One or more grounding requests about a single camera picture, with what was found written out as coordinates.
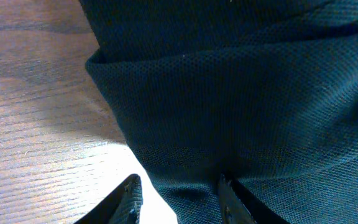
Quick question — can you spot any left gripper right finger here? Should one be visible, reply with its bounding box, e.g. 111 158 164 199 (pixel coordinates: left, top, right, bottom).
218 174 289 224

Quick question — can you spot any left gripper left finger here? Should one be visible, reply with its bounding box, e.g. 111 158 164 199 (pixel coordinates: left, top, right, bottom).
75 174 143 224

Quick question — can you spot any black Hydrogen t-shirt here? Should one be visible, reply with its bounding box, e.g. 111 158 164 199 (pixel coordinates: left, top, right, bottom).
81 0 358 223

